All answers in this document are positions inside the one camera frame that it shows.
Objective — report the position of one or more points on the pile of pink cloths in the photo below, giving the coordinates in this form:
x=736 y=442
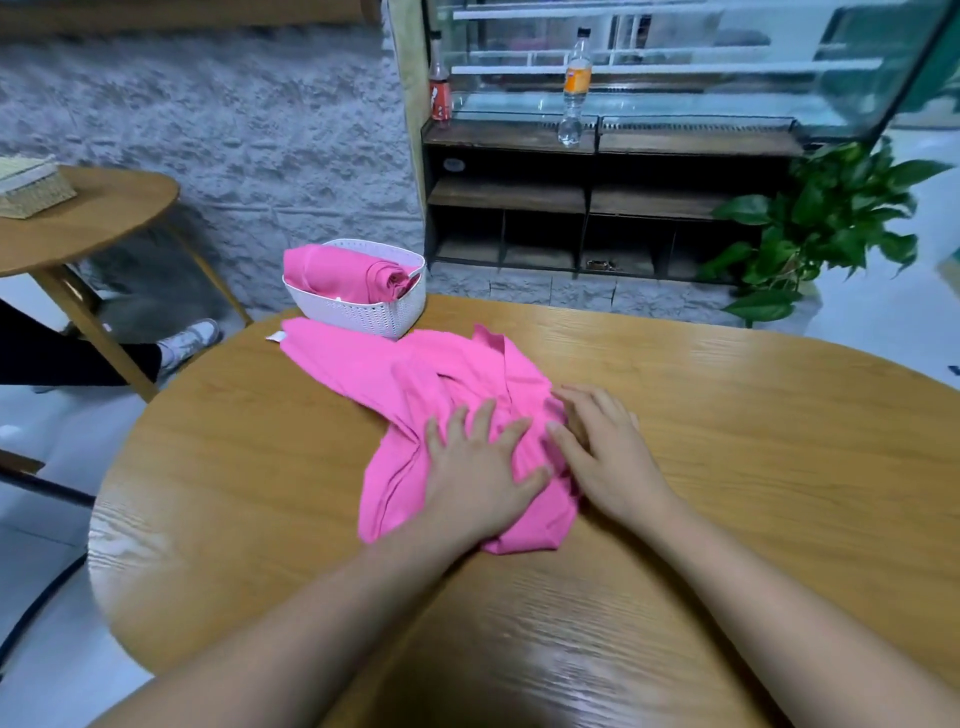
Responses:
x=405 y=375

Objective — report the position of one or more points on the red label cola bottle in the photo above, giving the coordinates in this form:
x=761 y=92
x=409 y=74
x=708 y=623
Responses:
x=440 y=98

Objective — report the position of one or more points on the glass display case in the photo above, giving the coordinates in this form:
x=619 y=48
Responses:
x=690 y=60

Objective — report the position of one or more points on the person's left hand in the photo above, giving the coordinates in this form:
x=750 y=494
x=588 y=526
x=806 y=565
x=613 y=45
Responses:
x=477 y=488

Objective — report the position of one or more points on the clear bottle with orange label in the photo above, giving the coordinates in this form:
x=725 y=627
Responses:
x=575 y=83

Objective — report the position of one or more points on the person's left forearm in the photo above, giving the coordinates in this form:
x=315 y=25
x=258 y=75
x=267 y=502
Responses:
x=285 y=645

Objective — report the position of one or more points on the white shoe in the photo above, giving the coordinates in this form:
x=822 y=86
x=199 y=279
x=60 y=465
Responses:
x=188 y=345

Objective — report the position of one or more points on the wooden bar counter top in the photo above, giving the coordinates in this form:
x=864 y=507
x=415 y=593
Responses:
x=180 y=15

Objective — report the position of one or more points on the white woven plastic basket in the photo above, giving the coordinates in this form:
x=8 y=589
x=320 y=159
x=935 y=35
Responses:
x=360 y=318

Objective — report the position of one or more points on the pink towel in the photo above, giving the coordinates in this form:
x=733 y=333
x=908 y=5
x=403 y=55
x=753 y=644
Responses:
x=338 y=273

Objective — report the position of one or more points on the green potted plant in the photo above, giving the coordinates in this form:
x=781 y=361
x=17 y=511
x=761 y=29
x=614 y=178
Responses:
x=825 y=218

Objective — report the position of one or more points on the dark wooden shelf cabinet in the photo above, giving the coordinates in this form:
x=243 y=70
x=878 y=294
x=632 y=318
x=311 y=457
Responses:
x=510 y=195

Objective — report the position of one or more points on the small round wooden side table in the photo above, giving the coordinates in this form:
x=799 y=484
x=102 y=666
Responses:
x=75 y=225

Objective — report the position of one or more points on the person's right hand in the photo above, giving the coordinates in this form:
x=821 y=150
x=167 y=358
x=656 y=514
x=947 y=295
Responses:
x=615 y=458

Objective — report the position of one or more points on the person's right forearm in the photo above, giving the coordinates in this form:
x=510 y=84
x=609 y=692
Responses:
x=810 y=630

